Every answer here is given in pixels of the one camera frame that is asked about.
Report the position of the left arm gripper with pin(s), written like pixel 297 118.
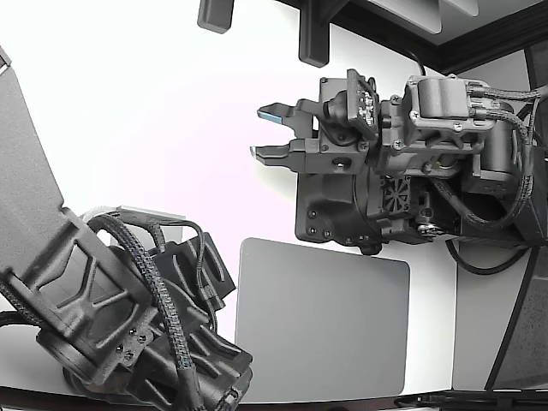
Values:
pixel 171 267

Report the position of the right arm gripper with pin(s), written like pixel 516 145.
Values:
pixel 334 197

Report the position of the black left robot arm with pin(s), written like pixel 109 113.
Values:
pixel 30 171

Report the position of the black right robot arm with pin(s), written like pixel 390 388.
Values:
pixel 445 107

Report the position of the dark grey rectangular mat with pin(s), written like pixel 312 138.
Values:
pixel 321 321

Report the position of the light grey panel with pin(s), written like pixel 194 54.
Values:
pixel 462 6
pixel 411 13

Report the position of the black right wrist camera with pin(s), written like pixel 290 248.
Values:
pixel 364 103

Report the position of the long black post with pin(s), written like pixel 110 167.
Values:
pixel 314 38

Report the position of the black border frame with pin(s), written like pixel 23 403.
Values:
pixel 385 32

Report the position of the short black post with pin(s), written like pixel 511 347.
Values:
pixel 214 15

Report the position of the black diagonal frame bar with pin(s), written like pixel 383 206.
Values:
pixel 511 325

